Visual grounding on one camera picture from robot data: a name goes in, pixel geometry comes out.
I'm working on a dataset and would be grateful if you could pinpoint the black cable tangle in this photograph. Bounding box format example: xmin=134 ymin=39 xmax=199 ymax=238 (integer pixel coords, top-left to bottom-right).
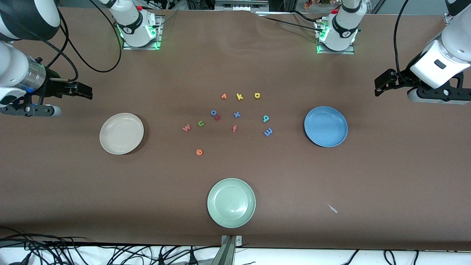
xmin=0 ymin=226 xmax=221 ymax=265

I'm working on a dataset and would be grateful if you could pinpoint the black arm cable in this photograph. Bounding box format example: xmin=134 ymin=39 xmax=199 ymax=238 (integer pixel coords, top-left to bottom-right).
xmin=35 ymin=0 xmax=123 ymax=83
xmin=393 ymin=0 xmax=410 ymax=80

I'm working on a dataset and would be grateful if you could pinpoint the grey metal bracket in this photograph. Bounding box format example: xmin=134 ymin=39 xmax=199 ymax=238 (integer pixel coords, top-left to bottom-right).
xmin=220 ymin=235 xmax=243 ymax=265

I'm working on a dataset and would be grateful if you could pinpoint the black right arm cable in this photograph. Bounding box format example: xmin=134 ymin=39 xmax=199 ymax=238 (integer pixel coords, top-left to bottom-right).
xmin=35 ymin=0 xmax=123 ymax=83

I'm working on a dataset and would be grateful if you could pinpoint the thin black base cable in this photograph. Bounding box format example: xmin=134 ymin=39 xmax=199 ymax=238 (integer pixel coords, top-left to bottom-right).
xmin=256 ymin=10 xmax=324 ymax=32

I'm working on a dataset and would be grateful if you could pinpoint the pale green round plate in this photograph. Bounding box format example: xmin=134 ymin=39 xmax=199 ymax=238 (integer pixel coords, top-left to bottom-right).
xmin=207 ymin=178 xmax=256 ymax=229

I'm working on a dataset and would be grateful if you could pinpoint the brown table cover sheet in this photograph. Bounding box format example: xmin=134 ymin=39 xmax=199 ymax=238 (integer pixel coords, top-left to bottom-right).
xmin=0 ymin=7 xmax=471 ymax=251

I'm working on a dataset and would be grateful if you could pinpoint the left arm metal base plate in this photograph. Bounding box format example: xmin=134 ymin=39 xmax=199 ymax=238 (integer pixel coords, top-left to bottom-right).
xmin=316 ymin=20 xmax=355 ymax=55

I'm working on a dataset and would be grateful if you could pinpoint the beige brown round plate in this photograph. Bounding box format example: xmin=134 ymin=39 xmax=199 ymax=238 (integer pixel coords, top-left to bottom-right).
xmin=99 ymin=113 xmax=145 ymax=155

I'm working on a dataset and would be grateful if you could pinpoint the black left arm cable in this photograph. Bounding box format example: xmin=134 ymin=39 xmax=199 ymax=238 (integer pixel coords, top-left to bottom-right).
xmin=393 ymin=0 xmax=410 ymax=80

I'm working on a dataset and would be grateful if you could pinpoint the blue round plate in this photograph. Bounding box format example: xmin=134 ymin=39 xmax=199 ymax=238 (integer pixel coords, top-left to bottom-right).
xmin=304 ymin=106 xmax=348 ymax=148

